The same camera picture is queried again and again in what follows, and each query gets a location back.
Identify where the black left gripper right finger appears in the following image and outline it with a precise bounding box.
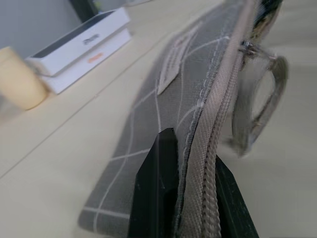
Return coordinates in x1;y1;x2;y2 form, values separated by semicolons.
215;154;260;238

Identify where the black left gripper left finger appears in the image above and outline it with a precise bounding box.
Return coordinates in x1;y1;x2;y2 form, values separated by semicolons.
128;127;180;238

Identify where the grey grid zipper pouch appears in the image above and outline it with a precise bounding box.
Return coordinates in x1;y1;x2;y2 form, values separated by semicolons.
77;0;290;238

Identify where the white box with orange label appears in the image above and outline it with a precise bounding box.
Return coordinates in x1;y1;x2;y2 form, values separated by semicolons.
39;27;132;95

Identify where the white phone box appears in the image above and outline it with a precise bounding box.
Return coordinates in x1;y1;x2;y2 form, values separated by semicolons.
25;6;131;77

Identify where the pale yellow cylinder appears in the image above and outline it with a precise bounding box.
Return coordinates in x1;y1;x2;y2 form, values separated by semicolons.
0;46;50;111

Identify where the dark upright frame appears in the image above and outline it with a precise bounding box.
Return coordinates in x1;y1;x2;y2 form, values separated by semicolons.
68;0;100;20

